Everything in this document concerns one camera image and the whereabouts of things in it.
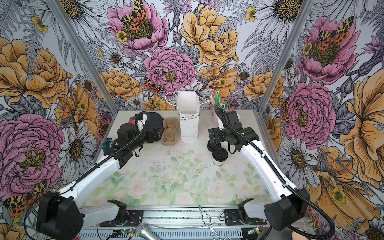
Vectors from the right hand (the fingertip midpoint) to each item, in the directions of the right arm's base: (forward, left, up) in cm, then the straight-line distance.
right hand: (219, 136), depth 77 cm
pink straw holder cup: (+30, -2, -19) cm, 36 cm away
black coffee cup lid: (-3, -1, -13) cm, 13 cm away
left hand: (+5, +32, -1) cm, 33 cm away
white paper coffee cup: (-5, -1, -20) cm, 21 cm away
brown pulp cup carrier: (+15, +30, -20) cm, 39 cm away
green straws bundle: (+35, -4, -7) cm, 36 cm away
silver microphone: (-37, +35, -20) cm, 55 cm away
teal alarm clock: (+7, +67, -15) cm, 68 cm away
